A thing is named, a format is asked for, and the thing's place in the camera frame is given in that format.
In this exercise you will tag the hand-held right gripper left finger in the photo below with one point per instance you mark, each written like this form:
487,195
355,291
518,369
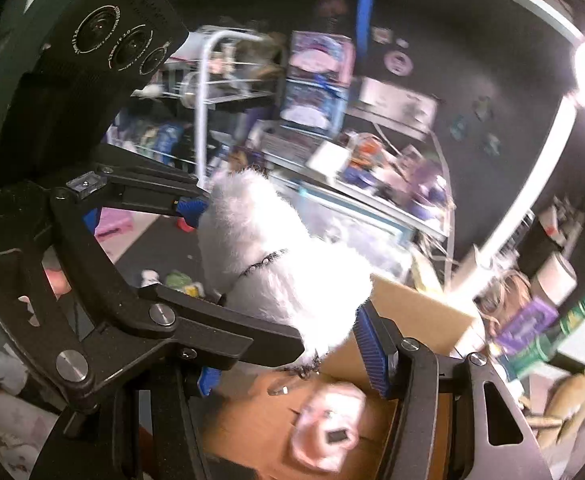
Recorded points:
207,380

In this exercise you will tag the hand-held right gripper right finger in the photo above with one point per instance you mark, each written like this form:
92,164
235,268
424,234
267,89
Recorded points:
372,355

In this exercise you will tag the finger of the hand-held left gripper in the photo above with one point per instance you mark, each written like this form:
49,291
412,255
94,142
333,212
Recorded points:
252,340
192,207

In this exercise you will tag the brown cardboard box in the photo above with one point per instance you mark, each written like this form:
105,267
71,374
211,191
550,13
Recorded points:
252,425

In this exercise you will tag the white fluffy plush toy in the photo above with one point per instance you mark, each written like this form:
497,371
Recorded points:
272,240

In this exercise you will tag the person's left hand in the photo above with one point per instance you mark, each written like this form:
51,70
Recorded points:
58,281

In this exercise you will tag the red tube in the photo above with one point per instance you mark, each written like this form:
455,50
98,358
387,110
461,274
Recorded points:
187,225

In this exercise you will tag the pale pink plush toy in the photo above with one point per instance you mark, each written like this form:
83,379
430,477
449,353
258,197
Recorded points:
322,410

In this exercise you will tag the pink tissue packet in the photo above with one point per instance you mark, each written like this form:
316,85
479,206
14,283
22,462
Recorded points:
112,225

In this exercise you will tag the flat white box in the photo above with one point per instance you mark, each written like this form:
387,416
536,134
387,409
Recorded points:
327,156

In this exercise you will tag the purple card box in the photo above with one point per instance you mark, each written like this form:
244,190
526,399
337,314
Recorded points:
525,325

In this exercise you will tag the blue cartoon character box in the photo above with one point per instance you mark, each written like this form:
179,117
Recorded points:
312,107

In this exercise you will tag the purple globe figure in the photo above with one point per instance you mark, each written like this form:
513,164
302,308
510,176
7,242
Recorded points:
430,185

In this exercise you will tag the orange-haired figurine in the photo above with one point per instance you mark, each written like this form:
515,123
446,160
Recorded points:
367,152

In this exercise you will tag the white cylindrical humidifier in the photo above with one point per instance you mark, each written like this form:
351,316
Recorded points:
555,280

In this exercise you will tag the beige plush toy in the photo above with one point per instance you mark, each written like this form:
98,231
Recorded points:
567,405

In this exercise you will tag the green glass bottle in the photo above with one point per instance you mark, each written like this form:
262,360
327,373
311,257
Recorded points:
580,312

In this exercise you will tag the black pen holder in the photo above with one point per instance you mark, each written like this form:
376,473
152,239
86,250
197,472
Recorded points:
547,235

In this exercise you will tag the white desk lamp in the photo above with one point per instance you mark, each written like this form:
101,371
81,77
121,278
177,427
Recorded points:
522,195

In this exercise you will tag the blue ribbon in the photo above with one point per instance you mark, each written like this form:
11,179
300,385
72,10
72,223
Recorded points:
365,5

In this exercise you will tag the white wall socket panel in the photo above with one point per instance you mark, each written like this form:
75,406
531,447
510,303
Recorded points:
397,102

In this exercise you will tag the round purple wall sticker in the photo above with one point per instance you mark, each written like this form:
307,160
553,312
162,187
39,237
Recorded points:
398,63

